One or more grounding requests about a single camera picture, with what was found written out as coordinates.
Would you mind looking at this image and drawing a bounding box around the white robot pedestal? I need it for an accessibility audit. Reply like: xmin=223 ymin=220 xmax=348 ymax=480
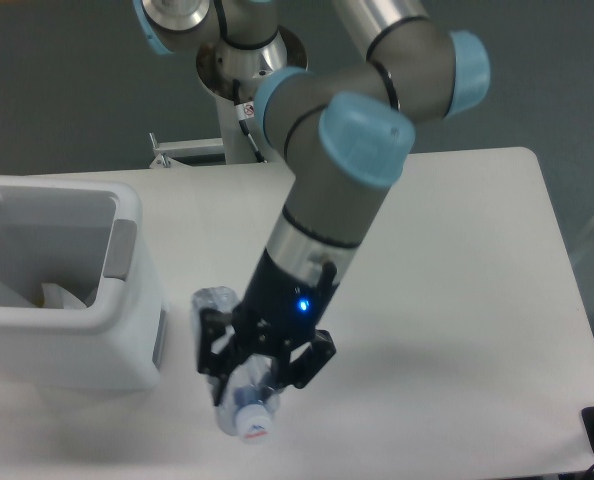
xmin=148 ymin=25 xmax=309 ymax=169

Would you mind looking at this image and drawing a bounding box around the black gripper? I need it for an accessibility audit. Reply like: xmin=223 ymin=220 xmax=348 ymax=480
xmin=196 ymin=252 xmax=338 ymax=406

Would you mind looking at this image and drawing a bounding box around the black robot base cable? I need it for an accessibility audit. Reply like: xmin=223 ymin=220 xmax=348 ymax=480
xmin=231 ymin=78 xmax=269 ymax=164

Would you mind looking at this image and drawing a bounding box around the white trash can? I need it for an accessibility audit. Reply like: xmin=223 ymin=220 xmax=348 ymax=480
xmin=0 ymin=176 xmax=169 ymax=390

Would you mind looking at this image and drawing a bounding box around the clear plastic bottle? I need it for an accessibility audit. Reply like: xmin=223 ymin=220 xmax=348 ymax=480
xmin=191 ymin=286 xmax=280 ymax=445

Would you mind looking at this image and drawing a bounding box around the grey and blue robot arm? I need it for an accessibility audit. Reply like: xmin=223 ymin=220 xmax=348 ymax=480
xmin=133 ymin=1 xmax=491 ymax=404

